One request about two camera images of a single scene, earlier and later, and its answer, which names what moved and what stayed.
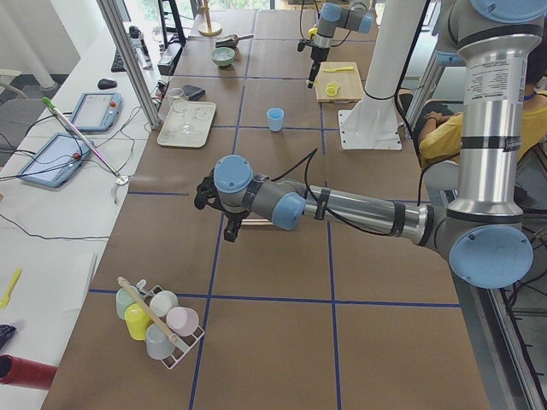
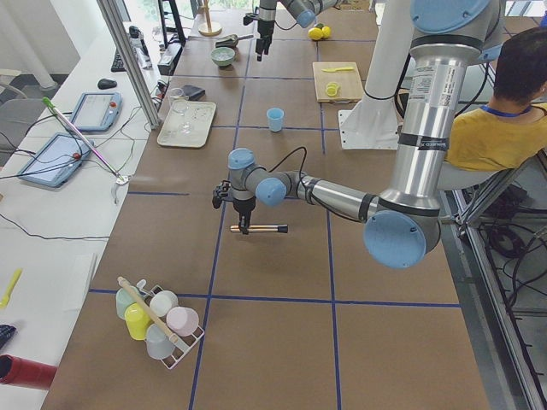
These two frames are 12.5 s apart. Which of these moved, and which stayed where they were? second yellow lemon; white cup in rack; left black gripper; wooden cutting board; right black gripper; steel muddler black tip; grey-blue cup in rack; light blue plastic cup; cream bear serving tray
Moved: right black gripper; left black gripper; steel muddler black tip
Stayed: light blue plastic cup; second yellow lemon; white cup in rack; wooden cutting board; grey-blue cup in rack; cream bear serving tray
